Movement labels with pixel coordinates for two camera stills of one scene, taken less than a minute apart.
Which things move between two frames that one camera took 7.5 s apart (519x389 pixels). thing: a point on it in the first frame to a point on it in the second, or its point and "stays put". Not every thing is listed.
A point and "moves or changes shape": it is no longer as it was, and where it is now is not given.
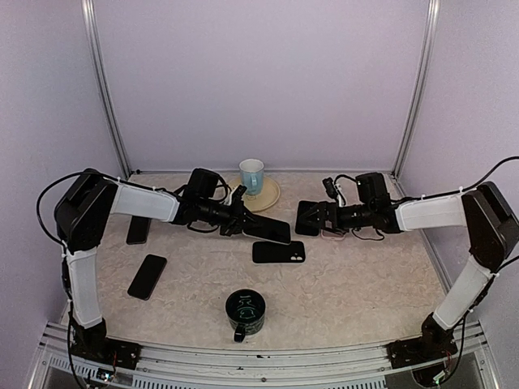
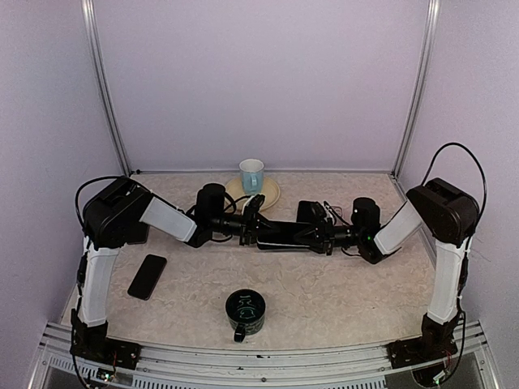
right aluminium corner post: (432, 11) stays put
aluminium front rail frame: (355, 365) stays put
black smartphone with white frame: (268, 228) moves or changes shape
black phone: (276, 252) moves or changes shape
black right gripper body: (332, 207) to (328, 239)
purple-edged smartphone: (139, 230) stays put
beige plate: (255, 203) stays put
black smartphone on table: (147, 277) stays put
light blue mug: (252, 175) stays put
